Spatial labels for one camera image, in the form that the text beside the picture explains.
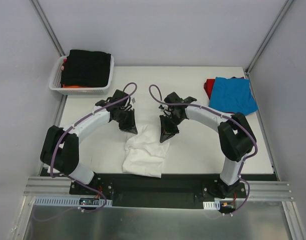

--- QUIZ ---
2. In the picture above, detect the aluminium rail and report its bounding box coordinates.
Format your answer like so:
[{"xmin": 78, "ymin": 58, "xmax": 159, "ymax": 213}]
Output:
[{"xmin": 23, "ymin": 176, "xmax": 295, "ymax": 202}]

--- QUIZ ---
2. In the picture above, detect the pink t shirt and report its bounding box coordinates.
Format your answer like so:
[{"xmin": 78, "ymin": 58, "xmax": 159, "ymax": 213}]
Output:
[{"xmin": 61, "ymin": 58, "xmax": 67, "ymax": 71}]

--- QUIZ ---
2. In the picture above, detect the left white cable duct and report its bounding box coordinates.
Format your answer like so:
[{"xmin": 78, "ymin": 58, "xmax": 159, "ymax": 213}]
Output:
[{"xmin": 34, "ymin": 196, "xmax": 113, "ymax": 208}]

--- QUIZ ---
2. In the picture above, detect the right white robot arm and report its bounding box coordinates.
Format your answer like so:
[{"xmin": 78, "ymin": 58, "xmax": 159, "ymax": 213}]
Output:
[{"xmin": 159, "ymin": 92, "xmax": 256, "ymax": 198}]

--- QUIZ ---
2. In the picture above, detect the white plastic basket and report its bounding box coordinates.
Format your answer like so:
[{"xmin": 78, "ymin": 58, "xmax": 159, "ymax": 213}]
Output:
[{"xmin": 49, "ymin": 55, "xmax": 115, "ymax": 96}]

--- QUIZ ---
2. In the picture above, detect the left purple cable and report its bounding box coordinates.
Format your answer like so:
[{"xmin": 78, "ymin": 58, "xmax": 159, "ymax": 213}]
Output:
[{"xmin": 32, "ymin": 82, "xmax": 138, "ymax": 222}]

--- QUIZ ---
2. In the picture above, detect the right white cable duct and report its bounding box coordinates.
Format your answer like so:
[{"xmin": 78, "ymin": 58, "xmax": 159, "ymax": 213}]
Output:
[{"xmin": 203, "ymin": 201, "xmax": 220, "ymax": 211}]

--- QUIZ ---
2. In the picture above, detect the blue t shirt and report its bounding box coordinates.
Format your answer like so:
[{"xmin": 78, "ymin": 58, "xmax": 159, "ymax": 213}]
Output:
[{"xmin": 204, "ymin": 77, "xmax": 258, "ymax": 115}]

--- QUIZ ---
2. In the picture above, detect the white t shirt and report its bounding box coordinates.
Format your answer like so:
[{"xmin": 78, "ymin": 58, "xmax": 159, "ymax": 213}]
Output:
[{"xmin": 122, "ymin": 123, "xmax": 170, "ymax": 178}]

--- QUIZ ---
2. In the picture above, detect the purple cable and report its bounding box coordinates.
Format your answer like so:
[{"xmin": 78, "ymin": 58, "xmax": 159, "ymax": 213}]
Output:
[
  {"xmin": 32, "ymin": 82, "xmax": 138, "ymax": 222},
  {"xmin": 148, "ymin": 84, "xmax": 258, "ymax": 218}
]

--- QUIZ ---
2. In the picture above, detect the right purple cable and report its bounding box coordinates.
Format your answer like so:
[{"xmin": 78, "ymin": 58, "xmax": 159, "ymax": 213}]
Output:
[{"xmin": 148, "ymin": 84, "xmax": 258, "ymax": 218}]

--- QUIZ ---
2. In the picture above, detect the red t shirt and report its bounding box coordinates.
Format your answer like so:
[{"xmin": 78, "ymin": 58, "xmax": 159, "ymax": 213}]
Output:
[{"xmin": 203, "ymin": 76, "xmax": 245, "ymax": 114}]

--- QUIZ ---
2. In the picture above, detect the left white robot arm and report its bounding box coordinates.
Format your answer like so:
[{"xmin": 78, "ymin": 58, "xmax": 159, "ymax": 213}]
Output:
[{"xmin": 40, "ymin": 90, "xmax": 138, "ymax": 195}]

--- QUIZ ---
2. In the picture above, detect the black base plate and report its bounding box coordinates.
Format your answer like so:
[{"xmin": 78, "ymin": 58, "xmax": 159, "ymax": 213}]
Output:
[{"xmin": 69, "ymin": 172, "xmax": 246, "ymax": 210}]

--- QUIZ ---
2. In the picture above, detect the black t shirt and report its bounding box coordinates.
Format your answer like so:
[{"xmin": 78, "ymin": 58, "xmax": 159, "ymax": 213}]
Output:
[{"xmin": 61, "ymin": 49, "xmax": 111, "ymax": 88}]

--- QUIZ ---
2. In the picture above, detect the white cable duct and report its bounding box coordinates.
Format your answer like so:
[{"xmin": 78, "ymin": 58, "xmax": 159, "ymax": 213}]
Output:
[
  {"xmin": 203, "ymin": 201, "xmax": 220, "ymax": 211},
  {"xmin": 34, "ymin": 196, "xmax": 113, "ymax": 208}
]

